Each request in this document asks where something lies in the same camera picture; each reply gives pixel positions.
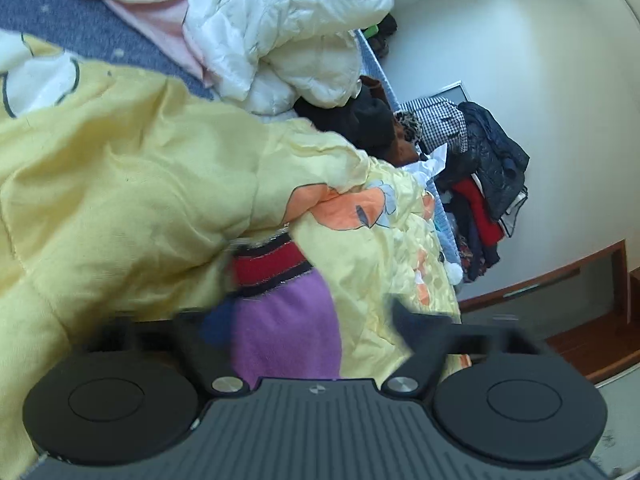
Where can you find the blue bed sheet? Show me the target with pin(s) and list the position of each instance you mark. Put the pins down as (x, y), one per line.
(60, 15)

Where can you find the pink cloth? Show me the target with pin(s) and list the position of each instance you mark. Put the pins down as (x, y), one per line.
(150, 5)

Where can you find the rust brown garment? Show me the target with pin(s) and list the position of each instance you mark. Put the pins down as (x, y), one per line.
(402, 151)

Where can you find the white puffy jacket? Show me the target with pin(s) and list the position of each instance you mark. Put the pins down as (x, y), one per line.
(280, 5)

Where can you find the white crumpled cloth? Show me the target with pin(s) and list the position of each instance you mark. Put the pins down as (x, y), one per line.
(434, 162)

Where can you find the cream fleece cloth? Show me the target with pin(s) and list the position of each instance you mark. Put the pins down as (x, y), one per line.
(315, 65)

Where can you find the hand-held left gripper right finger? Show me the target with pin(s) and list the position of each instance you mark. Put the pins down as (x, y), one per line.
(416, 341)

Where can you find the green object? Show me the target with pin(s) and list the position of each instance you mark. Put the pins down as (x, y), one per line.
(370, 30)

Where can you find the purple sweater with red trim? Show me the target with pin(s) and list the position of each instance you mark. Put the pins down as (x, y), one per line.
(285, 325)

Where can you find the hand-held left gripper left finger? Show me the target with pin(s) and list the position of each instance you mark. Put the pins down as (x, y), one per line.
(210, 340)

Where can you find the red garment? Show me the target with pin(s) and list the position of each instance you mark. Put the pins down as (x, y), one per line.
(480, 210)

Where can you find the wooden door frame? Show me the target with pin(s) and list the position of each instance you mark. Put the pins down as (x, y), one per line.
(590, 345)

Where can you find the yellow flower-print blanket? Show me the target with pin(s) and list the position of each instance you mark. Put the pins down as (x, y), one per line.
(125, 185)

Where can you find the grey metal frame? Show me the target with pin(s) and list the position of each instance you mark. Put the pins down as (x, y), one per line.
(457, 87)

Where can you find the light blue knit cloth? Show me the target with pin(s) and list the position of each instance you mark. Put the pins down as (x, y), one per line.
(445, 230)

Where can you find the leopard print cloth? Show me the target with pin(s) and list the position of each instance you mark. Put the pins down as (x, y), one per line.
(411, 127)

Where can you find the black white checkered garment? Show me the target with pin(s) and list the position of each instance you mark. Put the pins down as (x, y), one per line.
(440, 120)

